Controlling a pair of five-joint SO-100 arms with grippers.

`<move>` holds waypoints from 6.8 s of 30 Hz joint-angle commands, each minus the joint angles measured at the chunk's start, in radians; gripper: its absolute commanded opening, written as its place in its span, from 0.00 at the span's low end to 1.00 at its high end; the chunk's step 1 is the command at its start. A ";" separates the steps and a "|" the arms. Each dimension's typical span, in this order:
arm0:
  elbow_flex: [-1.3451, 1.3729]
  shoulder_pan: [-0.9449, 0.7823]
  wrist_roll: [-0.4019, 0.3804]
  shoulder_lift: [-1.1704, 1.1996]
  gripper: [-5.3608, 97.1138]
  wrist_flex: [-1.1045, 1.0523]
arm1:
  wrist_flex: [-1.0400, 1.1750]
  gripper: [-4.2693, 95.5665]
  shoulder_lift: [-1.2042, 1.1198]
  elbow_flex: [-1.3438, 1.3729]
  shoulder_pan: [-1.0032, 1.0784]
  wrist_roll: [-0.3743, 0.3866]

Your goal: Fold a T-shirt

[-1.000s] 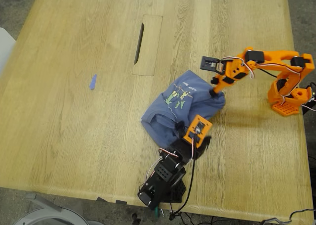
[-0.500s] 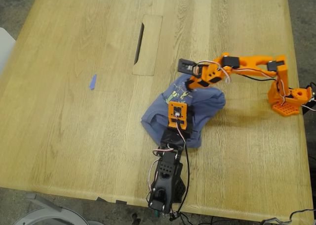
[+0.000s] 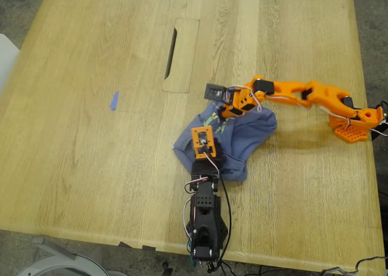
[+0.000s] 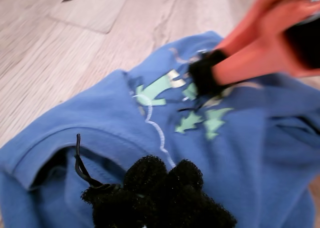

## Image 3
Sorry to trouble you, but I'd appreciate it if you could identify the green table clamp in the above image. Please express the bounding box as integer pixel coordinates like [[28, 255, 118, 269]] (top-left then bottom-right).
[[187, 233, 198, 268]]

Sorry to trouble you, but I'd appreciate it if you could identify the blue printed T-shirt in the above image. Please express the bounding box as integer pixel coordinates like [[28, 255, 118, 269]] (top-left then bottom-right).
[[172, 101, 278, 182]]

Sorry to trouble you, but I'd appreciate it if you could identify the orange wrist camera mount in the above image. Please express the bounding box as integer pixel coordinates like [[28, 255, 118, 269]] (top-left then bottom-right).
[[190, 124, 218, 160]]

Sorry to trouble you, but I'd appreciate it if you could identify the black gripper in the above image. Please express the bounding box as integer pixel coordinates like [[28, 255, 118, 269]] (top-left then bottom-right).
[[191, 138, 227, 179]]

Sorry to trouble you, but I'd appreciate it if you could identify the white plastic chair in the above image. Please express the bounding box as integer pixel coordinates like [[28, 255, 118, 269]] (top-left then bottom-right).
[[0, 33, 19, 92]]

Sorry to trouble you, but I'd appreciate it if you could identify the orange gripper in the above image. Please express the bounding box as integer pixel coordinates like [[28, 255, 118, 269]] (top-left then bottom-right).
[[218, 87, 261, 119]]

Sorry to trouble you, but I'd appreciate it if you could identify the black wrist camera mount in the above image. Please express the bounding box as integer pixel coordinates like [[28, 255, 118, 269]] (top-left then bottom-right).
[[204, 83, 228, 103]]

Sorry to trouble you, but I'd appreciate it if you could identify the grey loose cable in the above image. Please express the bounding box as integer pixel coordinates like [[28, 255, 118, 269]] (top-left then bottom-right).
[[319, 255, 386, 276]]

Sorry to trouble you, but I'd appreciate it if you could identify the black table clamp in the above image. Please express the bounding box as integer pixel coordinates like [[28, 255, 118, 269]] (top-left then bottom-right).
[[371, 101, 388, 141]]

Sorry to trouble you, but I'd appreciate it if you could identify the grey metal chair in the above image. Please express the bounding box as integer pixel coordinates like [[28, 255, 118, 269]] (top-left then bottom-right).
[[16, 236, 128, 276]]

